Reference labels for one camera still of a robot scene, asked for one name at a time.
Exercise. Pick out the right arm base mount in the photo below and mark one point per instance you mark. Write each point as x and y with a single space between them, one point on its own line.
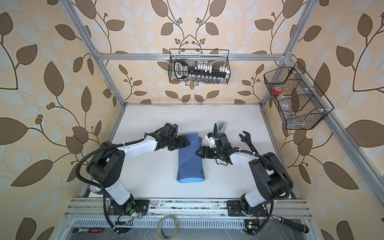
236 209

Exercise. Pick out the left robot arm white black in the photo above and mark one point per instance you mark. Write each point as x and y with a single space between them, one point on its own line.
102 168

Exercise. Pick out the clear tape roll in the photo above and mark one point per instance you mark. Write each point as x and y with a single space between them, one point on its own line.
167 222

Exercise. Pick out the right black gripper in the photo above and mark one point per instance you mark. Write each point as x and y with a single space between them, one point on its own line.
204 152

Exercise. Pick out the right black wire basket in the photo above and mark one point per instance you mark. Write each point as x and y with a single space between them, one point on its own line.
304 104

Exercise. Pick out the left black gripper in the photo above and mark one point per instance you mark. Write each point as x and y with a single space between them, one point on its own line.
181 144

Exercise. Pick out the ratchet wrench red handle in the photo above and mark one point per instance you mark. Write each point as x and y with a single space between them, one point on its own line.
78 230

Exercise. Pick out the black adjustable wrench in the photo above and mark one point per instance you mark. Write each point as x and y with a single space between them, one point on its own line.
246 138

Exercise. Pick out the aluminium mounting rail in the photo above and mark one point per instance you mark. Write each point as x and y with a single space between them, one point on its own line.
189 208

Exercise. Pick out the black wire basket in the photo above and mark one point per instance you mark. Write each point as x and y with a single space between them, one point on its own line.
215 57
304 104

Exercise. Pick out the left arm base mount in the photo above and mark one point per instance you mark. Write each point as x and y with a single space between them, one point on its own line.
140 207

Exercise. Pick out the grey tape dispenser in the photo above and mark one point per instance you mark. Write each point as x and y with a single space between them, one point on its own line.
221 126

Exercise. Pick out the orange black screwdriver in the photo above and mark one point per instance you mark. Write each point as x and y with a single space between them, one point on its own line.
294 225

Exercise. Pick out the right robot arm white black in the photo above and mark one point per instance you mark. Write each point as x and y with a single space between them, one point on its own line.
271 178

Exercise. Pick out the black socket set holder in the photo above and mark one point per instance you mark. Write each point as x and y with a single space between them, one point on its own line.
198 71

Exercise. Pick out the back black wire basket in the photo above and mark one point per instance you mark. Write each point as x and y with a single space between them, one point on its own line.
215 57

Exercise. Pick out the light blue wrapping paper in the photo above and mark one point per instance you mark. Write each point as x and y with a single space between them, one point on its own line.
190 168

